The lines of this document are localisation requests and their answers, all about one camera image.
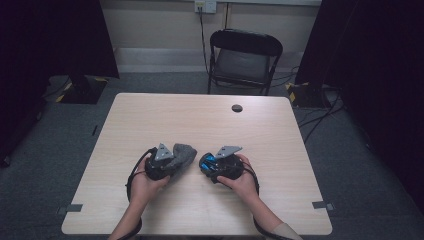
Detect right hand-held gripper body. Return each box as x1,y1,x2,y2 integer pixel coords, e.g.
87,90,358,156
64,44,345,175
207,145,246,185

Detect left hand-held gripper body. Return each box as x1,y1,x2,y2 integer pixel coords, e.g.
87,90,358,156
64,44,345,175
144,142,177,182

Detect blue and black toy car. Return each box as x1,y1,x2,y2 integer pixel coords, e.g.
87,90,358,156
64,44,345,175
198,152,220,178

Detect grey felt cloth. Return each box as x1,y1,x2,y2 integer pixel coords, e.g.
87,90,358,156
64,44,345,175
164,142,199,183

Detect person's right hand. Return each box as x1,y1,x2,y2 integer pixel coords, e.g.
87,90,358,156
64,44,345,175
216,153,260,202

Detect person's left hand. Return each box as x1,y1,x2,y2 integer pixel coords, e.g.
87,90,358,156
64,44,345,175
129,155,171,205

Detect grey tape strip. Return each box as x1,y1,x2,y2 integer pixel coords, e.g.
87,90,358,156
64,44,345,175
311,200,336,212
55,203,84,215

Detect black yellow-taped stand base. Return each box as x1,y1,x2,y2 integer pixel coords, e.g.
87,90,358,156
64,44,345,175
285,81,332,109

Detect black folding chair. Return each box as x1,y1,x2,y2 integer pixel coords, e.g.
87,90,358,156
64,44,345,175
207,28,284,97

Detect wide black curtain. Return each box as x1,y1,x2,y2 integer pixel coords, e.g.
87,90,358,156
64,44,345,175
0,0,120,168

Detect tall black curtain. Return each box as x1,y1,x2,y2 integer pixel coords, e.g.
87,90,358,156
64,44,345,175
294,0,424,216

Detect left hand-held gripper cable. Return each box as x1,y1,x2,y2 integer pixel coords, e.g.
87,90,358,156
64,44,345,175
116,146,158,240

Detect hand-held gripper cable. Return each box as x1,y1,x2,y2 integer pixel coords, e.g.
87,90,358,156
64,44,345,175
116,146,158,240
242,164,291,240

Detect right hand-held gripper cable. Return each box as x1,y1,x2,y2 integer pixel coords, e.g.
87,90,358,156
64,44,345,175
242,164,291,240

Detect black floor cables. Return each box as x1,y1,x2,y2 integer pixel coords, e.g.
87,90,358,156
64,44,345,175
297,88,345,145

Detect black stand base plate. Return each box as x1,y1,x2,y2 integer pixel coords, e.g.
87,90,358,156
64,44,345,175
59,74,110,105

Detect black wall socket cable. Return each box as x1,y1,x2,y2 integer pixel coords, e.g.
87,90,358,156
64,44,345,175
198,5,211,77

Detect white wall socket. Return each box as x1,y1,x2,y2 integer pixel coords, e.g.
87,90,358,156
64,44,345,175
194,0,218,15

